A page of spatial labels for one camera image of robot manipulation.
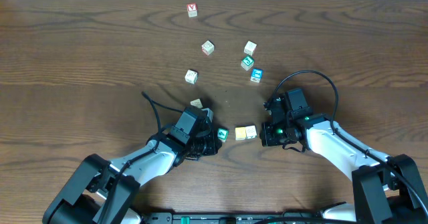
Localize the green number 4 block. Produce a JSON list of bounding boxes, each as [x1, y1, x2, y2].
[[217, 128, 229, 142]]

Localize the wooden block teal side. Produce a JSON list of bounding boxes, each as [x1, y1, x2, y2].
[[245, 125, 257, 139]]

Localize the yellow wooden block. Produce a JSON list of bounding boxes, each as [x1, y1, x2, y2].
[[235, 127, 247, 140]]

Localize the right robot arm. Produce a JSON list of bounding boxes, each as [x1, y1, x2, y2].
[[260, 93, 427, 223]]

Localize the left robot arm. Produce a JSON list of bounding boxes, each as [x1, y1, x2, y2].
[[42, 126, 222, 223]]

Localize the wooden block green side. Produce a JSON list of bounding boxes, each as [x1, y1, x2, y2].
[[190, 98, 203, 109]]

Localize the blue letter block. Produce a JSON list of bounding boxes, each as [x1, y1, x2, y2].
[[250, 68, 263, 83]]

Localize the wooden block patterned top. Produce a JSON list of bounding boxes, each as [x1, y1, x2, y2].
[[185, 70, 198, 84]]

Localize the green J letter block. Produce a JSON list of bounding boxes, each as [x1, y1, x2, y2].
[[241, 55, 254, 71]]

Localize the plain wooden block upper right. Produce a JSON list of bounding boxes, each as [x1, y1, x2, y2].
[[244, 41, 257, 56]]

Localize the wooden block red side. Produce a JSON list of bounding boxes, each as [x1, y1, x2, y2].
[[201, 40, 215, 55]]

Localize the red V letter block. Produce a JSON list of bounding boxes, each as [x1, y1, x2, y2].
[[187, 3, 198, 18]]

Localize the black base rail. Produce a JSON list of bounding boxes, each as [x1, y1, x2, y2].
[[141, 211, 319, 224]]

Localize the right black cable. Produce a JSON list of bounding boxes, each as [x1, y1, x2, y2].
[[267, 70, 428, 211]]

